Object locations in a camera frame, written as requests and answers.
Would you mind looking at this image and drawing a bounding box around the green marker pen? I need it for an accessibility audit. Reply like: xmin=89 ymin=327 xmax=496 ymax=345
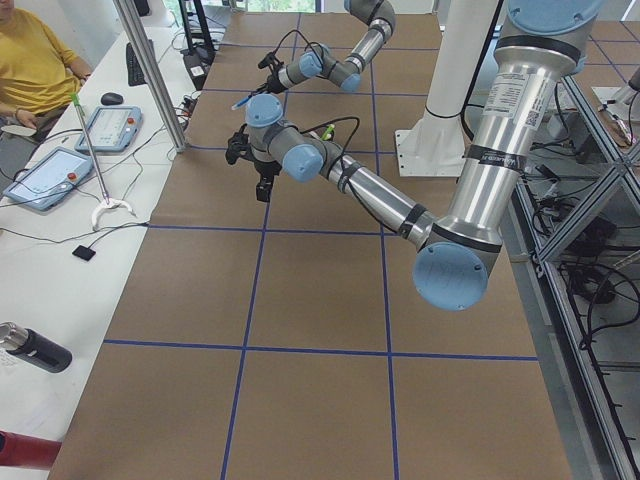
xmin=321 ymin=124 xmax=335 ymax=141

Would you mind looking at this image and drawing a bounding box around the far teach pendant tablet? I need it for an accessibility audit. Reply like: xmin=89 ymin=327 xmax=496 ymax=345
xmin=85 ymin=106 xmax=142 ymax=153

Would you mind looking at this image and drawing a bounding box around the black monitor stand base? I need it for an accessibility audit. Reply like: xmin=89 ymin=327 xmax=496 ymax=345
xmin=181 ymin=44 xmax=215 ymax=91

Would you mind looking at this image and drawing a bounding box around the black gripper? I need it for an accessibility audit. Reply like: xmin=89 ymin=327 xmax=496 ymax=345
xmin=250 ymin=75 xmax=286 ymax=97
xmin=253 ymin=160 xmax=281 ymax=201

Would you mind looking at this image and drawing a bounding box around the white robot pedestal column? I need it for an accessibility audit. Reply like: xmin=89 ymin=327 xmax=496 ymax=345
xmin=396 ymin=0 xmax=502 ymax=177

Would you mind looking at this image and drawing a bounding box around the small black square pad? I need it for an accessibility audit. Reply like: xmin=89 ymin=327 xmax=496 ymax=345
xmin=72 ymin=245 xmax=96 ymax=261

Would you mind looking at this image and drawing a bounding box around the brown paper table cover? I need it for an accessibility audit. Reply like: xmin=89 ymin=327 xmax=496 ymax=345
xmin=51 ymin=14 xmax=571 ymax=479

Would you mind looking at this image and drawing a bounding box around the person in yellow shirt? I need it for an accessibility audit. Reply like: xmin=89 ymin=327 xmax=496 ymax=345
xmin=1 ymin=1 xmax=93 ymax=129

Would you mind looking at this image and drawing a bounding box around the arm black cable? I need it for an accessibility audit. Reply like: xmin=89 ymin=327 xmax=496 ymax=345
xmin=305 ymin=115 xmax=401 ymax=236
xmin=272 ymin=28 xmax=326 ymax=64

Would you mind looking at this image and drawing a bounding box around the blue marker pen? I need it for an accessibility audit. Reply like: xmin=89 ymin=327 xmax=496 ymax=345
xmin=231 ymin=94 xmax=254 ymax=111

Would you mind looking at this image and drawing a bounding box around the reacher grabber tool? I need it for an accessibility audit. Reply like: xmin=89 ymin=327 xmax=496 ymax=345
xmin=70 ymin=93 xmax=136 ymax=232

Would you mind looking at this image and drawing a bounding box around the black keyboard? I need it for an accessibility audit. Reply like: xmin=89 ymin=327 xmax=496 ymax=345
xmin=125 ymin=42 xmax=146 ymax=87

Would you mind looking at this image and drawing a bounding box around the black thermos bottle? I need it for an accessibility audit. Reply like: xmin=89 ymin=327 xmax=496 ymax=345
xmin=1 ymin=322 xmax=72 ymax=373

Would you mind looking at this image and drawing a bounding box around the black computer mouse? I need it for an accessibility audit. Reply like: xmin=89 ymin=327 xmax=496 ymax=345
xmin=100 ymin=92 xmax=124 ymax=106

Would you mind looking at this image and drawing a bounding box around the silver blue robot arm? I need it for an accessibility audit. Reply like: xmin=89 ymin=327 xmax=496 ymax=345
xmin=246 ymin=0 xmax=396 ymax=100
xmin=238 ymin=1 xmax=602 ymax=311

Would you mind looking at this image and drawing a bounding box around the teach pendant tablet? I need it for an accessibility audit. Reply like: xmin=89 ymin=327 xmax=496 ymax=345
xmin=85 ymin=106 xmax=142 ymax=153
xmin=3 ymin=147 xmax=93 ymax=212

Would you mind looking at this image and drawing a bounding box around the near teach pendant tablet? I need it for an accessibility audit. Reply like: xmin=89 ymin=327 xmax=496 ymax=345
xmin=3 ymin=147 xmax=93 ymax=212

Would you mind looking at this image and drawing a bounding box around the red bottle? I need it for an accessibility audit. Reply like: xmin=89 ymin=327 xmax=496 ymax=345
xmin=1 ymin=431 xmax=62 ymax=470

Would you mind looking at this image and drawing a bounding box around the aluminium frame rack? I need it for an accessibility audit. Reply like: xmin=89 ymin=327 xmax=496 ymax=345
xmin=499 ymin=29 xmax=640 ymax=480

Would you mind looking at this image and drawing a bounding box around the aluminium frame post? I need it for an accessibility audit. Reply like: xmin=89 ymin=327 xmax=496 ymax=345
xmin=113 ymin=0 xmax=187 ymax=153

